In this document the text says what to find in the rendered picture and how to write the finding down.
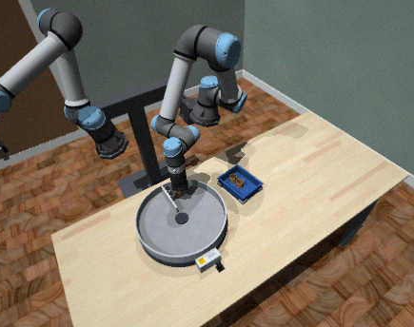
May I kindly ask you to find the grey round turntable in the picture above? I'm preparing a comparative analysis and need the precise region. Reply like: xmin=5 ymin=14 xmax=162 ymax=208
xmin=135 ymin=180 xmax=227 ymax=274

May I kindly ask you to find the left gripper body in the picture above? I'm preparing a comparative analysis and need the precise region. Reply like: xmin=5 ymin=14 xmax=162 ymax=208
xmin=168 ymin=157 xmax=188 ymax=191

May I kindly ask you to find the blue open-top crate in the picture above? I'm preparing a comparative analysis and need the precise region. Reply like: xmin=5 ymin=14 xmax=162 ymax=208
xmin=217 ymin=164 xmax=263 ymax=202

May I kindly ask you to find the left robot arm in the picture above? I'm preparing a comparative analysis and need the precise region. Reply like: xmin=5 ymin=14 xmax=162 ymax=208
xmin=150 ymin=25 xmax=247 ymax=168

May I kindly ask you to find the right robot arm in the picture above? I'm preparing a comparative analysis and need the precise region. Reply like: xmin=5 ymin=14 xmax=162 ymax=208
xmin=0 ymin=9 xmax=125 ymax=156

